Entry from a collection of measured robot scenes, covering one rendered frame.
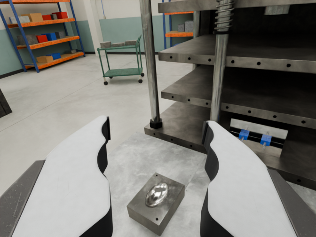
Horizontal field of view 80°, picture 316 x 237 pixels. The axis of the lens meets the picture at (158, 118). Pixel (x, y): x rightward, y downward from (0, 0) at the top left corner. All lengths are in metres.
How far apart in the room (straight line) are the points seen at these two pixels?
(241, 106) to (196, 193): 0.51
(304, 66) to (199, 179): 0.66
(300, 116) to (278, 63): 0.27
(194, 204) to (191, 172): 0.18
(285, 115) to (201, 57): 0.50
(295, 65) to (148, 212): 0.84
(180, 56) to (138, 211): 0.81
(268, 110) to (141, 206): 0.74
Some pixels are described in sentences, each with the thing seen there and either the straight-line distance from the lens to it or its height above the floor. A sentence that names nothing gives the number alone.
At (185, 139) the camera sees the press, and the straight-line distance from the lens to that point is 1.22.
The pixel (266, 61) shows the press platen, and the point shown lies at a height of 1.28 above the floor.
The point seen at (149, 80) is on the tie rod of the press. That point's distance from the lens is 1.20.
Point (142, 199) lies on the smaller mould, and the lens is 0.82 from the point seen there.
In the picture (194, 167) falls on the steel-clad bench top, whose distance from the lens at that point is 1.02.
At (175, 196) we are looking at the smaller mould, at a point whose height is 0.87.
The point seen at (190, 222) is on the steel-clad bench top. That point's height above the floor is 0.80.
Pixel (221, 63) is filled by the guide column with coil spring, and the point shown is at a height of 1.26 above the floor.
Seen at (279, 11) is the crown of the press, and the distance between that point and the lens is 1.24.
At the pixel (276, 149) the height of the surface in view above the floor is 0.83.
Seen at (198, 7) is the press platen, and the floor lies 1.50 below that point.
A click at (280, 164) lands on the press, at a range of 1.17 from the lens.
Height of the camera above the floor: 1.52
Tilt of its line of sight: 30 degrees down
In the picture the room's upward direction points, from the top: 5 degrees counter-clockwise
